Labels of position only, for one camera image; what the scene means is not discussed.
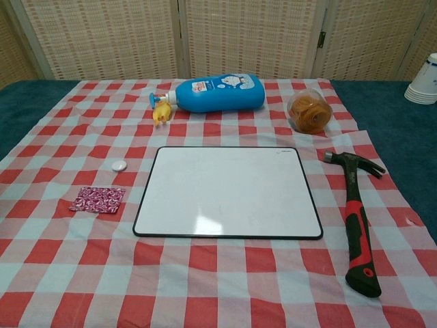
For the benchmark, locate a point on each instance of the small white disc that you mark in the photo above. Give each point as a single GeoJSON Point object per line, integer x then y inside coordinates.
{"type": "Point", "coordinates": [119, 166]}

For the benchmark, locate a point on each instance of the pink patterned small packet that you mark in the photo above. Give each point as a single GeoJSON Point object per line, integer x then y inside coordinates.
{"type": "Point", "coordinates": [97, 200]}

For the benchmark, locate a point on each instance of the blue pump bottle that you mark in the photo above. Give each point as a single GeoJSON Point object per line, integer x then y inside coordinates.
{"type": "Point", "coordinates": [222, 94]}

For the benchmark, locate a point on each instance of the yellow rubber chicken toy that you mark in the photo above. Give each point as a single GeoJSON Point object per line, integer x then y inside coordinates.
{"type": "Point", "coordinates": [162, 112]}

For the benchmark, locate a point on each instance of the clear jar of rubber bands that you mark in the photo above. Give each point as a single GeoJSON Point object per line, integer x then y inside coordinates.
{"type": "Point", "coordinates": [310, 112]}

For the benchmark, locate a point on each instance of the black red claw hammer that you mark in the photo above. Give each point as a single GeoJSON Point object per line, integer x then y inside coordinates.
{"type": "Point", "coordinates": [355, 205]}

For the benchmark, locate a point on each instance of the metal screen hinge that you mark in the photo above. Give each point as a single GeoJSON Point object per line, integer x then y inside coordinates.
{"type": "Point", "coordinates": [322, 39]}

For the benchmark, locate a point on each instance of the woven folding screen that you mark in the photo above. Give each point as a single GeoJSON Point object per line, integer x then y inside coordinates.
{"type": "Point", "coordinates": [112, 37]}

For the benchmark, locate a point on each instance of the red white checkered tablecloth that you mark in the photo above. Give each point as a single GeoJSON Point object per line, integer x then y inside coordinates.
{"type": "Point", "coordinates": [85, 266]}

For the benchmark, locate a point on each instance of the white rectangular board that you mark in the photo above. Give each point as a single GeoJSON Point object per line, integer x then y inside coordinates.
{"type": "Point", "coordinates": [225, 191]}

